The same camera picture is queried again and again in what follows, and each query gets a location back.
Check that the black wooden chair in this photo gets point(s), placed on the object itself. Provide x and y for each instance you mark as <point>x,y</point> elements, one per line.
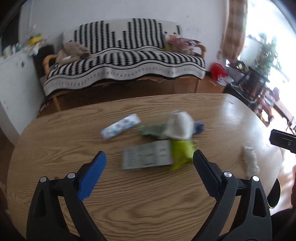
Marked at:
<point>248,87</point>

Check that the grey green paper box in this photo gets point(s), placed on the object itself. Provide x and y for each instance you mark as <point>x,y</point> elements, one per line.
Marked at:
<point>173,153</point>

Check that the white cabinet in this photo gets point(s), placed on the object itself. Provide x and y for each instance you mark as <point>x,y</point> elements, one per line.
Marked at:
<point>21,94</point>

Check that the pink patterned cushion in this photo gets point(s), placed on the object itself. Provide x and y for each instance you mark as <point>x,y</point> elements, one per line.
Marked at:
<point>175,43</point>

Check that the white tissue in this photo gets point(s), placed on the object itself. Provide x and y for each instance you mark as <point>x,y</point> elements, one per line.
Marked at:
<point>250,161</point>

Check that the potted green plant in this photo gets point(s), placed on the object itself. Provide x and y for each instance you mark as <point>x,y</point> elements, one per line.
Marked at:
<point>267,59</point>

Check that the brown plush toy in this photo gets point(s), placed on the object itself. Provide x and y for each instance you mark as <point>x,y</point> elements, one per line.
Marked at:
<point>72,51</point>

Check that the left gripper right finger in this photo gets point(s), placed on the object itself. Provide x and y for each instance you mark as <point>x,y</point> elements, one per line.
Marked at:
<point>252,220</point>

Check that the brown checked curtain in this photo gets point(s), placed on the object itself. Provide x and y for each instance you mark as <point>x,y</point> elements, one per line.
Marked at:
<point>234,35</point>

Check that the silver blister pill pack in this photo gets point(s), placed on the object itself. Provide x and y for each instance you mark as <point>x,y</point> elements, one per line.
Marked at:
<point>120,126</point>

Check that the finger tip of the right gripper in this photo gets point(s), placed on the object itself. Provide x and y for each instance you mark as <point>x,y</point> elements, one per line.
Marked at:
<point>283,140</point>

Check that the black white striped sofa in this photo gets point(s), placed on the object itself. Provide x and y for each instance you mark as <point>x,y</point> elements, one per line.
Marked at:
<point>122,50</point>

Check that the red bag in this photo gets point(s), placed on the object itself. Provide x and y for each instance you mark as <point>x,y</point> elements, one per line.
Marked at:
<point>217,71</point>

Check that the black gold-rimmed trash bin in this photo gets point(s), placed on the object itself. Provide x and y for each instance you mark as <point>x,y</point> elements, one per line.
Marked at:
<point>274,195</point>

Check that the blue wrapper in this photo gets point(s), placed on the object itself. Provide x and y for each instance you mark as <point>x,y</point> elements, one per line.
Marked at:
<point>198,127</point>

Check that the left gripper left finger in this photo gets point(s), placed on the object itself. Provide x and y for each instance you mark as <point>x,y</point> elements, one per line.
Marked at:
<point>45,218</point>

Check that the green snack wrapper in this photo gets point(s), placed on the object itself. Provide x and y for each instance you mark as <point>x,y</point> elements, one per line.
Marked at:
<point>156,131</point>

